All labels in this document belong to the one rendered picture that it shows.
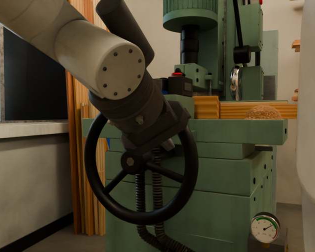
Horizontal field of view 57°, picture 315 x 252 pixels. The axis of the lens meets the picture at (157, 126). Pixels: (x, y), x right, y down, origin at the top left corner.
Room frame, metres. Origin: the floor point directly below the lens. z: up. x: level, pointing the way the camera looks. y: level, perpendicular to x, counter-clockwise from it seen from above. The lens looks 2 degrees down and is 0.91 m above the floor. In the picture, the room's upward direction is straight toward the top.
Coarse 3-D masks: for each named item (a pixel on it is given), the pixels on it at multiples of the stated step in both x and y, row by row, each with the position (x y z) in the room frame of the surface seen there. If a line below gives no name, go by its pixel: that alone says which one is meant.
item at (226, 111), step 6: (222, 108) 0.89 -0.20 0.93; (228, 108) 0.88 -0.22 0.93; (234, 108) 0.88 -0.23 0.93; (240, 108) 0.87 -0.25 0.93; (246, 108) 0.86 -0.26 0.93; (276, 108) 0.82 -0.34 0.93; (282, 108) 0.82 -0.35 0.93; (288, 108) 0.81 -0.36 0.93; (294, 108) 0.80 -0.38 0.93; (222, 114) 0.89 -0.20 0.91; (228, 114) 0.88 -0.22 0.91; (234, 114) 0.88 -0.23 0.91; (240, 114) 0.87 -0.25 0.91; (282, 114) 0.82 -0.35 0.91; (288, 114) 0.81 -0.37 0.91; (294, 114) 0.80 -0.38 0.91
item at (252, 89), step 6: (246, 66) 1.02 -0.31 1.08; (252, 66) 1.01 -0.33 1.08; (258, 66) 1.00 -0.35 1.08; (246, 72) 1.02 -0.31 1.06; (252, 72) 1.01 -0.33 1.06; (258, 72) 1.00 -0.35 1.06; (246, 78) 1.02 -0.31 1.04; (252, 78) 1.01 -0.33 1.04; (258, 78) 1.00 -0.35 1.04; (246, 84) 1.02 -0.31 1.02; (252, 84) 1.01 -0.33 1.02; (258, 84) 1.00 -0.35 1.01; (246, 90) 1.02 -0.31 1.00; (252, 90) 1.01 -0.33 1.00; (258, 90) 1.00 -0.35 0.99; (246, 96) 1.02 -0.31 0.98; (252, 96) 1.01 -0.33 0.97; (258, 96) 1.00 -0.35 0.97
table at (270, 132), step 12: (84, 120) 0.94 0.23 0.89; (192, 120) 0.77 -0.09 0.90; (204, 120) 0.76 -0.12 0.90; (216, 120) 0.74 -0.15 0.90; (228, 120) 0.73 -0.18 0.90; (240, 120) 0.72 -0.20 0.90; (252, 120) 0.70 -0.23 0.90; (264, 120) 0.69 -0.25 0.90; (276, 120) 0.68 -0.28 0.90; (84, 132) 0.94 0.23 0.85; (108, 132) 0.89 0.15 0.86; (120, 132) 0.76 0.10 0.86; (192, 132) 0.74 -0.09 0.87; (204, 132) 0.76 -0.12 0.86; (216, 132) 0.74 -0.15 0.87; (228, 132) 0.73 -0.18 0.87; (240, 132) 0.72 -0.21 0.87; (252, 132) 0.70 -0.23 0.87; (264, 132) 0.69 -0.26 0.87; (276, 132) 0.68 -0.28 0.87; (180, 144) 0.69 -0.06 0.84; (276, 144) 0.68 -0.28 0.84
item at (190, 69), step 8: (176, 64) 0.92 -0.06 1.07; (184, 64) 0.91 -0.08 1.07; (192, 64) 0.89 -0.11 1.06; (184, 72) 0.91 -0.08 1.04; (192, 72) 0.89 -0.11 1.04; (200, 72) 0.94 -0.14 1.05; (192, 80) 0.89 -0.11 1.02; (200, 80) 0.94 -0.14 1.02; (192, 88) 0.98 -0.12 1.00; (200, 88) 0.98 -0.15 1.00
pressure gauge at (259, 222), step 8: (256, 216) 0.64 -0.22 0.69; (264, 216) 0.63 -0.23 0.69; (272, 216) 0.64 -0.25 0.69; (256, 224) 0.64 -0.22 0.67; (264, 224) 0.63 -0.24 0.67; (272, 224) 0.62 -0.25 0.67; (256, 232) 0.64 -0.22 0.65; (264, 232) 0.63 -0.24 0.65; (272, 232) 0.62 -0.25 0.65; (264, 240) 0.63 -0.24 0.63; (272, 240) 0.62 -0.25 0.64
